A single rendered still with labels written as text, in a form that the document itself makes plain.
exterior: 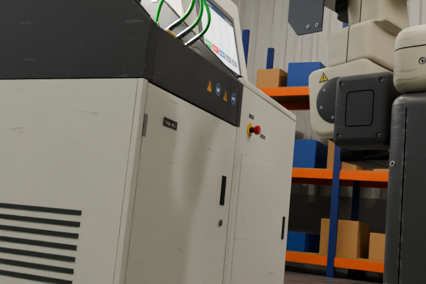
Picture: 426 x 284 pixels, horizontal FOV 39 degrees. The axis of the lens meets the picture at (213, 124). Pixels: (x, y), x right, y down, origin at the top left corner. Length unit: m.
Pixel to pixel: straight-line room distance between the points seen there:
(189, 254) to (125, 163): 0.45
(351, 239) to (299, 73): 2.13
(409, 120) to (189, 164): 0.92
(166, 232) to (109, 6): 0.65
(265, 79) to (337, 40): 6.56
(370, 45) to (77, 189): 0.83
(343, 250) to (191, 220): 5.41
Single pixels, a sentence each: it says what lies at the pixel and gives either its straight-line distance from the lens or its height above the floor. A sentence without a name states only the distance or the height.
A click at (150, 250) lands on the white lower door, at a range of 1.69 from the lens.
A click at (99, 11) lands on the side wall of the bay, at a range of 1.75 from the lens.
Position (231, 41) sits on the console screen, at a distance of 2.91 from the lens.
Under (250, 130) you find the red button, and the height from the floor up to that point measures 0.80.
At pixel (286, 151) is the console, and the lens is 2.77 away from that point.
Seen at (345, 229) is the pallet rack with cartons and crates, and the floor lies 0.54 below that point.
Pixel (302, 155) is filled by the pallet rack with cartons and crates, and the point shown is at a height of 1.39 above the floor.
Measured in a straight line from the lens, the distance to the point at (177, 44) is 1.78.
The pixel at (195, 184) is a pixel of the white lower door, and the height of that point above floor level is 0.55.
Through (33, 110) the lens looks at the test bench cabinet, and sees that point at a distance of 1.80.
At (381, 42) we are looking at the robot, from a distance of 1.42.
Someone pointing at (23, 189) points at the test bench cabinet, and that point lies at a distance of 1.77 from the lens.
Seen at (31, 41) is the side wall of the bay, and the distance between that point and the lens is 1.87.
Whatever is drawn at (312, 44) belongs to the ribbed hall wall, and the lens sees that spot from 9.13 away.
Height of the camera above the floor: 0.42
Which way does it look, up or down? 10 degrees up
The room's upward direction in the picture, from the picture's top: 6 degrees clockwise
